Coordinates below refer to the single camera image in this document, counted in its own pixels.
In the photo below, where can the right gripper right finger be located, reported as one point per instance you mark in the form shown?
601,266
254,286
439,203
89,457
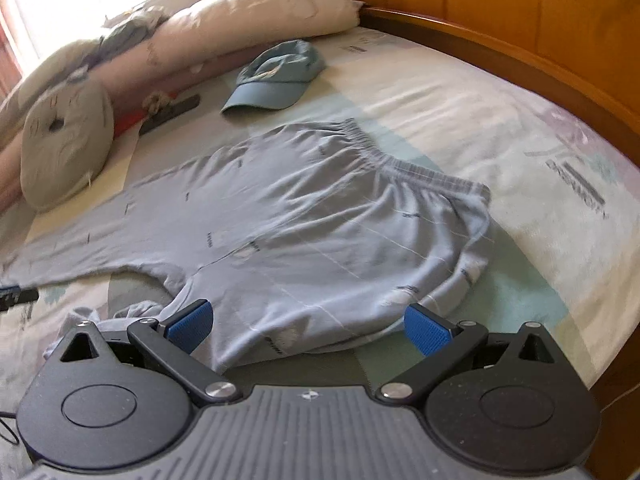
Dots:
499,402

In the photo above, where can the pink folded quilt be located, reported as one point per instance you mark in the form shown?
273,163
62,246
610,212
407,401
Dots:
205,40

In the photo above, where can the wooden headboard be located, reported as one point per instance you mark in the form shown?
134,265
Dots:
584,56

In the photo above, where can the blue baseball cap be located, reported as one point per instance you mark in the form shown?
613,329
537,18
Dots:
277,78

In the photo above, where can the grey cat face cushion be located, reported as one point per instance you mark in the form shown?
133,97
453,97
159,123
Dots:
67,136

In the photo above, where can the grey-blue pants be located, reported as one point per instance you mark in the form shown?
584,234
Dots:
306,238

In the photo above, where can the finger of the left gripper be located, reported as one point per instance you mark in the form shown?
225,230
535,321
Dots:
11,296

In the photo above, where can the black phone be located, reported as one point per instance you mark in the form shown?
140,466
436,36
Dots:
162,110

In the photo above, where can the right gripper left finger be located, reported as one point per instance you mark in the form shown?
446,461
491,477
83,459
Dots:
111,400

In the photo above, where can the orange red object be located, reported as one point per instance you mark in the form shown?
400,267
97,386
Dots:
125,122

